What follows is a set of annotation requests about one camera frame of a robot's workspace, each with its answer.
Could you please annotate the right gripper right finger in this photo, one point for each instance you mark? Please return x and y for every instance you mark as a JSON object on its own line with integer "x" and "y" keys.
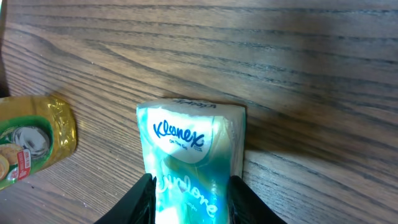
{"x": 245, "y": 207}

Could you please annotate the teal tissue pack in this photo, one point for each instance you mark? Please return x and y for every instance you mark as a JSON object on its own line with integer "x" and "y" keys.
{"x": 192, "y": 148}

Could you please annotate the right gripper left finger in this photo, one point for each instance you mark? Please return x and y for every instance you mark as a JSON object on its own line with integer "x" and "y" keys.
{"x": 137, "y": 206}

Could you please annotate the yellow liquid bottle silver cap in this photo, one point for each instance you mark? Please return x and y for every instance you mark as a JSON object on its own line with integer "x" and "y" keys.
{"x": 36, "y": 132}

